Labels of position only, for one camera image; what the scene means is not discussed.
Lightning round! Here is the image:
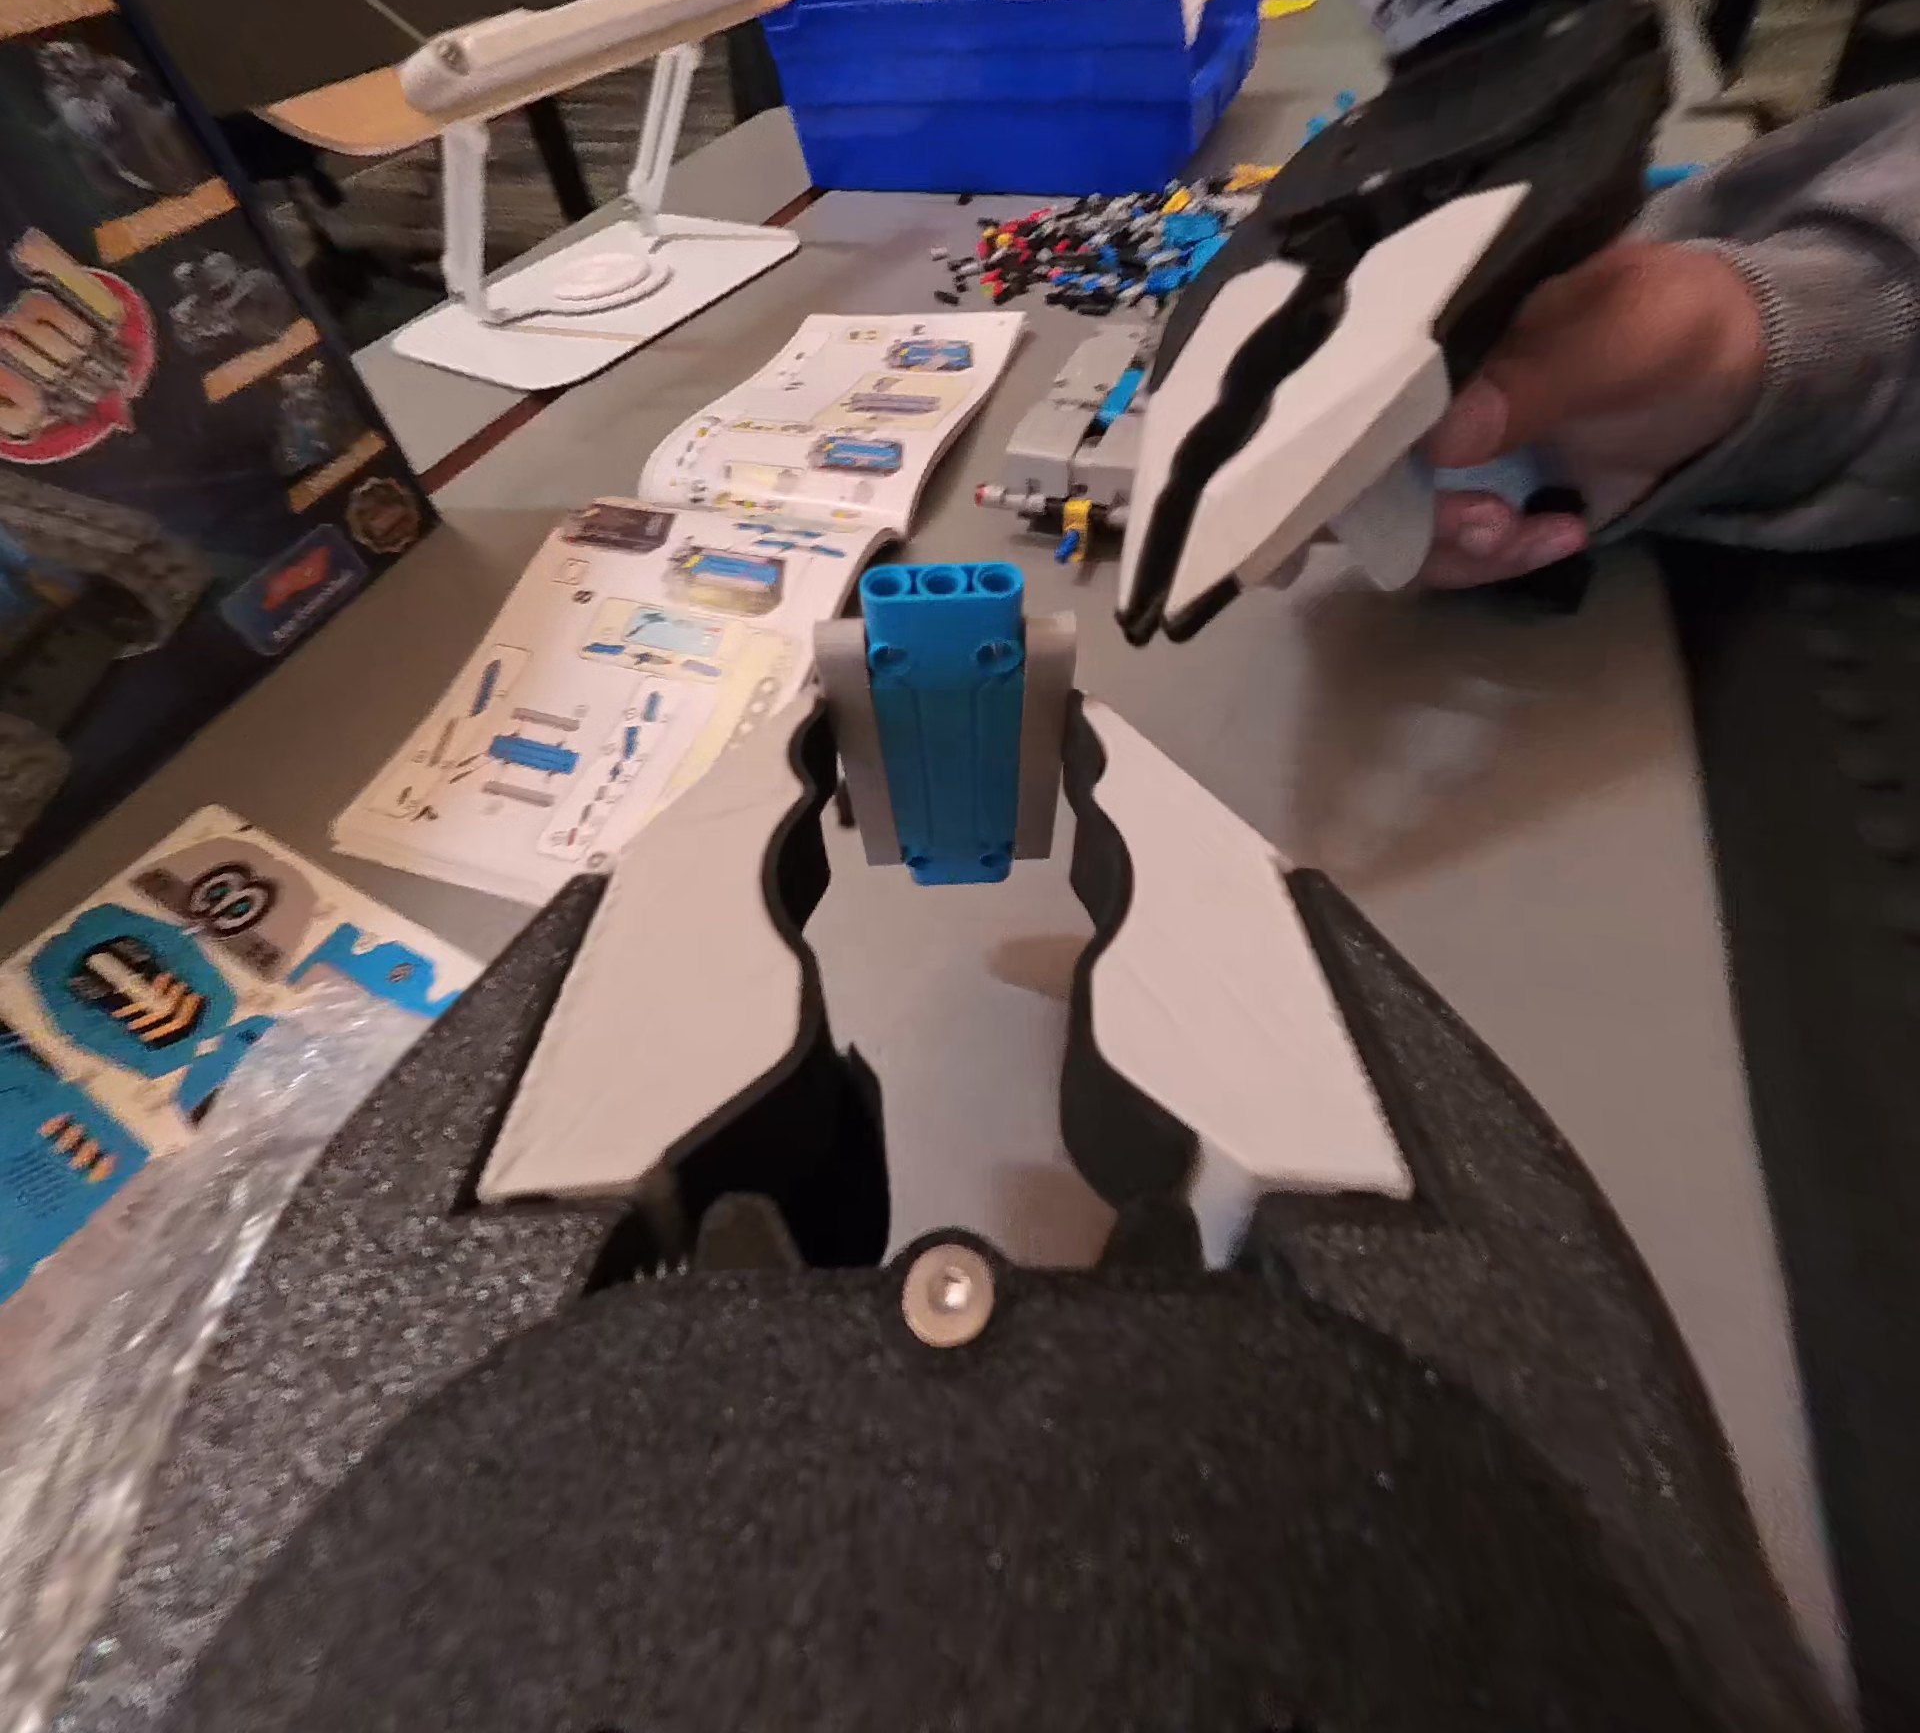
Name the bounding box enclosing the grey black motor block assembly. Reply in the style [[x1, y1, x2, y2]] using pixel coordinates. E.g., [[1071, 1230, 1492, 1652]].
[[974, 321, 1165, 563]]

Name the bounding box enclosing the person's right hand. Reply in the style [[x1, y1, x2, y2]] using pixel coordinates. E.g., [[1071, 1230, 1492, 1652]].
[[1417, 240, 1772, 591]]

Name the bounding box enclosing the dark blue toy set box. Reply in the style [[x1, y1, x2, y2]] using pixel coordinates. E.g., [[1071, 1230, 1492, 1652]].
[[0, 0, 443, 895]]

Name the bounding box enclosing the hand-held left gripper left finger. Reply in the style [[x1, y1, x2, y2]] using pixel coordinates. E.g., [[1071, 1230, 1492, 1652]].
[[473, 690, 842, 1212]]

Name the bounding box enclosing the white wooden-top laptop stand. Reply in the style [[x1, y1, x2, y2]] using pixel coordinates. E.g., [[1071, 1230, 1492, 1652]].
[[116, 0, 821, 391]]

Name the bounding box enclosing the clear bubble wrap bag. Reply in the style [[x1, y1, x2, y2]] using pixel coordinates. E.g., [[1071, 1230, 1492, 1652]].
[[0, 982, 438, 1704]]

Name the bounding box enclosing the open instruction booklet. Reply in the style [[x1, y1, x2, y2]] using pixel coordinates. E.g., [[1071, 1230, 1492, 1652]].
[[331, 309, 1030, 906]]

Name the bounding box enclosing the grey desk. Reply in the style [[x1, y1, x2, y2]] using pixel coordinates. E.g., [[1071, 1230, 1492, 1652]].
[[0, 0, 1849, 1733]]

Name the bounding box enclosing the black dotted mat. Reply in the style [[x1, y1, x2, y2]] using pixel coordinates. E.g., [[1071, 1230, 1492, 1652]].
[[1651, 531, 1920, 1733]]

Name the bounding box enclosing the blue sticker sheet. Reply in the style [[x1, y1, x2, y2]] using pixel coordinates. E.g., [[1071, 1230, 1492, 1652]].
[[0, 803, 487, 1300]]

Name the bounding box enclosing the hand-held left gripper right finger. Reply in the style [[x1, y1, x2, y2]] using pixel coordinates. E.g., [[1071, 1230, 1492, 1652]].
[[1057, 693, 1417, 1202]]

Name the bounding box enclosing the blue plastic bin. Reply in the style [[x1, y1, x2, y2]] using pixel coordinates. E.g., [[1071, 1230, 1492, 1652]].
[[761, 0, 1262, 196]]

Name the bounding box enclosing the pile of small building pieces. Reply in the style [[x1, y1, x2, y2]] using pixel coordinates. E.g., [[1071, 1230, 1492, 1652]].
[[931, 82, 1360, 309]]

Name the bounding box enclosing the blue perforated building beam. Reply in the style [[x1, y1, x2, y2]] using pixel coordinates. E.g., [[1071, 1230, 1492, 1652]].
[[859, 560, 1030, 891]]

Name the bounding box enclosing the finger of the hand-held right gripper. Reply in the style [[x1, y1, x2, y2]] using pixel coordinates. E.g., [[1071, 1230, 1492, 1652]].
[[1162, 180, 1536, 639], [1117, 259, 1310, 646]]

